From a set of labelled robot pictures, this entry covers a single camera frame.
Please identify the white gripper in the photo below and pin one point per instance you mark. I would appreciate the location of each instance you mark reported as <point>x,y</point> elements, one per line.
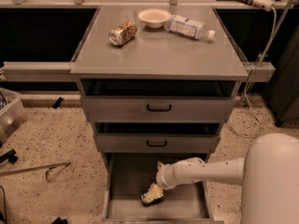
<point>163,176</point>

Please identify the crushed green can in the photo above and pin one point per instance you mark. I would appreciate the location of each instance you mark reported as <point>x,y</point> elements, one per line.
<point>148,201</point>

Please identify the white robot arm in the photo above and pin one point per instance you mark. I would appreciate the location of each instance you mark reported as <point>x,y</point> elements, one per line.
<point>268,175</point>

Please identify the bottom drawer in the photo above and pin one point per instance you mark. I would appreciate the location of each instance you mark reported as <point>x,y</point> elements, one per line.
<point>130,175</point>

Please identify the drawer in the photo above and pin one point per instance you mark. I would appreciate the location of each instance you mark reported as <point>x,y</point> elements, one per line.
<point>127,137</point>
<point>149,100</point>
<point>130,175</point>

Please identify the middle drawer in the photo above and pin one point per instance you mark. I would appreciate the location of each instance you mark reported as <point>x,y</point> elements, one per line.
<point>127,137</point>

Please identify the top drawer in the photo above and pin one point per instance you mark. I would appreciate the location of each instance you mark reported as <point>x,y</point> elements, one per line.
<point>149,100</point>

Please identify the grey drawer cabinet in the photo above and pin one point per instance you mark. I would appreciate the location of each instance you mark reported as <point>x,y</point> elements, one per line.
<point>157,54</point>

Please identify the brown gold soda can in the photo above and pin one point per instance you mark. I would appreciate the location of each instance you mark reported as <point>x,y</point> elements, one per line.
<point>122,34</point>

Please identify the metal rod with hook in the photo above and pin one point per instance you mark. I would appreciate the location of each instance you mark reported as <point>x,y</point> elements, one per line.
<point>46,167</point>

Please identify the small black block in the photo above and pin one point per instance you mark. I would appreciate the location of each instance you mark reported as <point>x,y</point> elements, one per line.
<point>58,102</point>

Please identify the black clamp on floor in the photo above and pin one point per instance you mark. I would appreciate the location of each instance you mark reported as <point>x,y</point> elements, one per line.
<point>10,156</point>

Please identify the dark grey cabinet right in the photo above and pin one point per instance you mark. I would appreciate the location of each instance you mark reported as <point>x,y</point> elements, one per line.
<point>284,89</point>

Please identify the clear plastic water bottle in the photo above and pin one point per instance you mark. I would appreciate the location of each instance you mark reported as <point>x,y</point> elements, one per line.
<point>188,27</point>

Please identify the clear plastic bin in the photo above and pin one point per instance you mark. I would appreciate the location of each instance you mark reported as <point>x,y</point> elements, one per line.
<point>12,113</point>

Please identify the white bowl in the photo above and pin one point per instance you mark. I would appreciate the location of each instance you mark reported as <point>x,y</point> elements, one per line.
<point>154,17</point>

